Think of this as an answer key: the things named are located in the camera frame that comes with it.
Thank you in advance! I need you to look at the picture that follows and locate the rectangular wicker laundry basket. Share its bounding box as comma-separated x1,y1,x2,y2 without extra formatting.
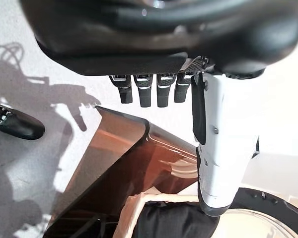
113,192,202,238

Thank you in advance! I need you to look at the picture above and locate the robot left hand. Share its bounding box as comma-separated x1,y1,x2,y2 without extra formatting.
17,0,298,218

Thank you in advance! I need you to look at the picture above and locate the round glass washer door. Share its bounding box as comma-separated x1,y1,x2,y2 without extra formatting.
210,187,298,238

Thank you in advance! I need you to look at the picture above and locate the black garment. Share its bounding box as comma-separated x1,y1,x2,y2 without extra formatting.
133,201,221,238

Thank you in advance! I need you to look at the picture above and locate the robot left leg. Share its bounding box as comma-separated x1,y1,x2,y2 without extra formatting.
0,101,46,141

